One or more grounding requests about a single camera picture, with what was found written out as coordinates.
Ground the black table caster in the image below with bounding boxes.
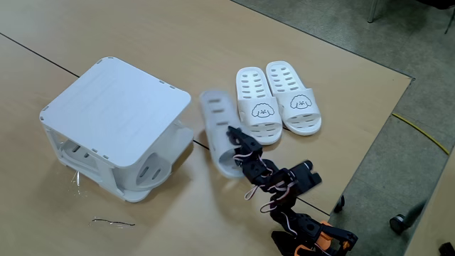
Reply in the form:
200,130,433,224
333,194,346,213

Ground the grey bear slipper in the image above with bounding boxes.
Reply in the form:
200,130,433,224
60,139,172,190
198,89,250,179

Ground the white dog-print slipper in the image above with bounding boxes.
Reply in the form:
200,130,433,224
265,60,323,137
235,66,284,146

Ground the white two-tier shoe rack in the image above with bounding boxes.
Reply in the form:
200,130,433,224
38,55,195,203

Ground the yellow cable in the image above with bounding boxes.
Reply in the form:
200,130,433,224
390,112,451,156

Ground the metal chair leg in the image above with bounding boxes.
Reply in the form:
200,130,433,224
444,9,455,36
367,0,380,24

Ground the black chair caster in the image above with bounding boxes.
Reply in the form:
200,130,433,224
389,201,427,235

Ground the black floor object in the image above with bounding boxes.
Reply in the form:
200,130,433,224
438,241,455,256

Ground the long clear tape strip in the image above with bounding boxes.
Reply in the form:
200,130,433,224
88,216,137,229

